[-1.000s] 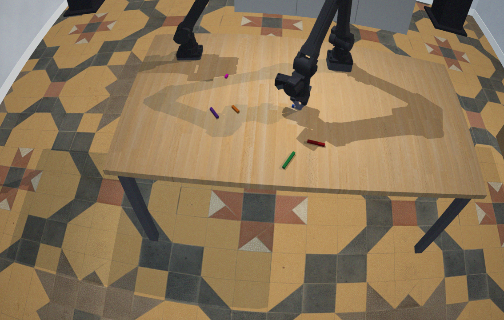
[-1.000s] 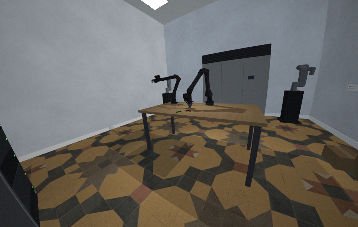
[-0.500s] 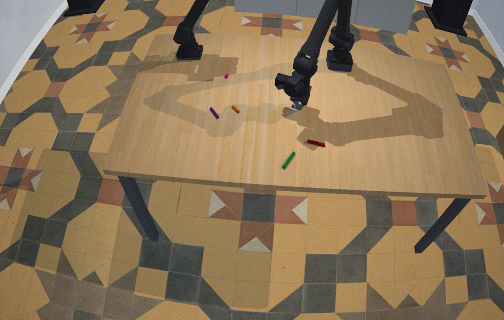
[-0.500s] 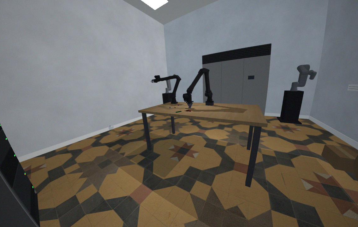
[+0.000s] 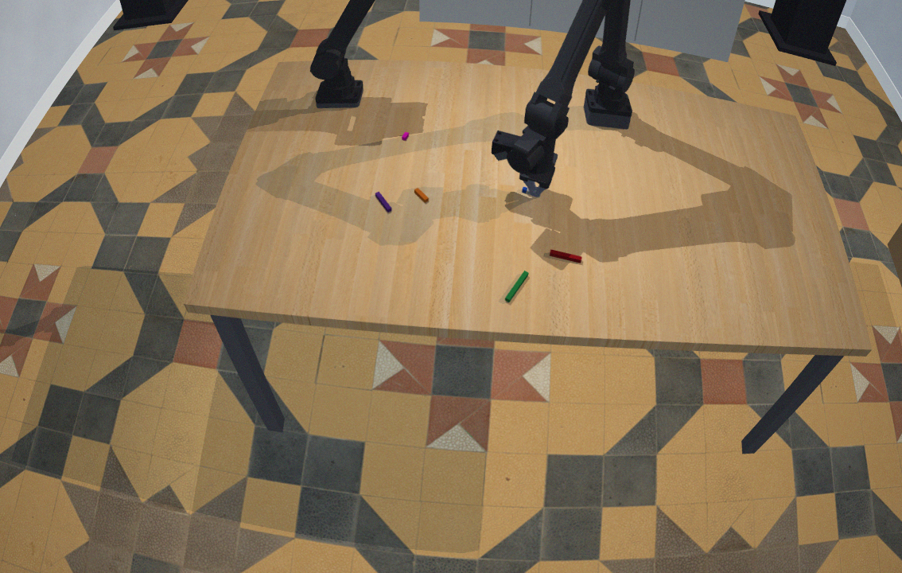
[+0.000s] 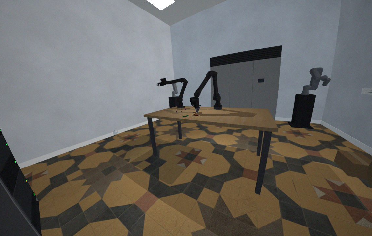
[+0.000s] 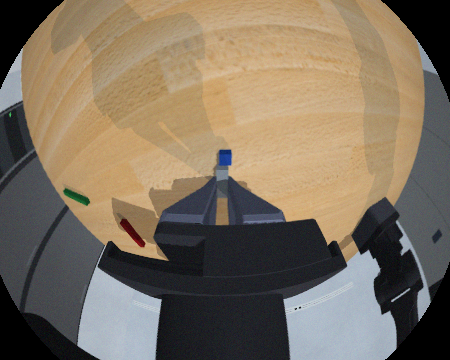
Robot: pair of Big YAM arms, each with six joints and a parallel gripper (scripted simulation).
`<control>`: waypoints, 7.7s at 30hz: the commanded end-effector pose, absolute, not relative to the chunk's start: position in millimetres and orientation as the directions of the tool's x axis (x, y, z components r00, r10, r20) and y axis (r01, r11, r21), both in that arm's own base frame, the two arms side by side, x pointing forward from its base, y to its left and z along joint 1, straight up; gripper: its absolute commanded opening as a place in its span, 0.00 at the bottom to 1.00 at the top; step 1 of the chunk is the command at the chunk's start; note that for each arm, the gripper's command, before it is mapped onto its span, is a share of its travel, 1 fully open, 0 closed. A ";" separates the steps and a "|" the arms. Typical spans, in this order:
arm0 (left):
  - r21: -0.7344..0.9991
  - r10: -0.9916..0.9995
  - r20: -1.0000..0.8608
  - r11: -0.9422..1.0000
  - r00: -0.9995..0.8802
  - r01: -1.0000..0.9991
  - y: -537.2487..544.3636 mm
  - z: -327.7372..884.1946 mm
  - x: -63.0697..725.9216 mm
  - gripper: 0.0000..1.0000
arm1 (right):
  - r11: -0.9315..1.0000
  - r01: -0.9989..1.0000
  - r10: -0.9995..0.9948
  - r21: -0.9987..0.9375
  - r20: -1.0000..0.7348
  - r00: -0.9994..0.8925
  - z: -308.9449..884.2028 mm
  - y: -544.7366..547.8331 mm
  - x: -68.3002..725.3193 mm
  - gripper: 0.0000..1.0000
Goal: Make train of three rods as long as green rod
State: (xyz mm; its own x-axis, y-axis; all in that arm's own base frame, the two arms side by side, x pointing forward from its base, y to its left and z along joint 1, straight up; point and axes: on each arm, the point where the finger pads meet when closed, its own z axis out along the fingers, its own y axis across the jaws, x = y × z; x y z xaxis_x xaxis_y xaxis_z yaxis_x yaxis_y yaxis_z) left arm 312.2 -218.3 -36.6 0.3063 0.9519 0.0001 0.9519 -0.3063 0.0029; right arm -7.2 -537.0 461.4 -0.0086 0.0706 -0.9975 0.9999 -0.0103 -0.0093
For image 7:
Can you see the green rod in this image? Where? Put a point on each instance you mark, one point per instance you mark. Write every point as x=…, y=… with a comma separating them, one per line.
x=77, y=197

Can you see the small blue block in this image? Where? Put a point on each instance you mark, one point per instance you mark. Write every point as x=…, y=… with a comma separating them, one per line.
x=225, y=157

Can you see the dark red rod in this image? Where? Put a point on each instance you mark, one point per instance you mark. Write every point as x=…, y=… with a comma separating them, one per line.
x=133, y=234

